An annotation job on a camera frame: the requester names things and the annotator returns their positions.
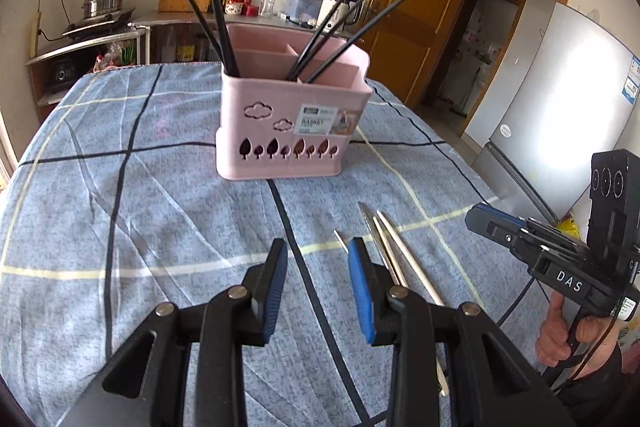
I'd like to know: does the person's right forearm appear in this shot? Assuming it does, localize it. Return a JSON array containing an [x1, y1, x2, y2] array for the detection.
[[547, 342, 640, 427]]

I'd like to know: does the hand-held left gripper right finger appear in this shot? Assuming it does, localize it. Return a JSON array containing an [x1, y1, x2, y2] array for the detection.
[[347, 237, 576, 427]]

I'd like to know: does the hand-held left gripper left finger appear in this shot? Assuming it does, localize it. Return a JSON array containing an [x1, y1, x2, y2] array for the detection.
[[60, 238, 289, 427]]

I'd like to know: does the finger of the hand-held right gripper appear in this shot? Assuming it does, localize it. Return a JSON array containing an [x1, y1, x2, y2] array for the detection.
[[464, 206, 547, 262], [474, 202, 587, 252]]

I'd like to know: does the metal kitchen counter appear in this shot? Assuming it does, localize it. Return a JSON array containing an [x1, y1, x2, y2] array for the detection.
[[25, 9, 321, 108]]

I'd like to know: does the white refrigerator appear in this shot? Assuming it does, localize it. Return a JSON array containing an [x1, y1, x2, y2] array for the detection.
[[462, 2, 640, 228]]

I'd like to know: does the blue checked tablecloth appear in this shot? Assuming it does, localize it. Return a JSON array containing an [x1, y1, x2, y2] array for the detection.
[[0, 62, 556, 427]]

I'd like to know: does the red jar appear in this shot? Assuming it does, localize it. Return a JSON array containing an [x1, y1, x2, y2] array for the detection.
[[224, 0, 259, 16]]

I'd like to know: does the person's right hand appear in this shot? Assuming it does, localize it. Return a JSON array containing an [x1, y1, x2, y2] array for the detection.
[[535, 294, 622, 379]]

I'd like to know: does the pink plastic utensil basket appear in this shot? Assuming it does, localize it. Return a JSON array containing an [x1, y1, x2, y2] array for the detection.
[[216, 23, 373, 181]]

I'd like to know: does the electric kettle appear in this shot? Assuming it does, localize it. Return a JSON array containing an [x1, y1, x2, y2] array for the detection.
[[317, 0, 364, 34]]

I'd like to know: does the cream chopstick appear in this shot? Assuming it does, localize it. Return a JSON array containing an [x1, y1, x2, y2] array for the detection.
[[372, 216, 408, 288], [376, 210, 448, 397]]

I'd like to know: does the gas stove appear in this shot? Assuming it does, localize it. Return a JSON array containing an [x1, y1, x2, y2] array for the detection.
[[62, 7, 137, 38]]

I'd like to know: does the clear plastic container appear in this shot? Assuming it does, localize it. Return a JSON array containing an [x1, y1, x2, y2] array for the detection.
[[281, 0, 326, 24]]

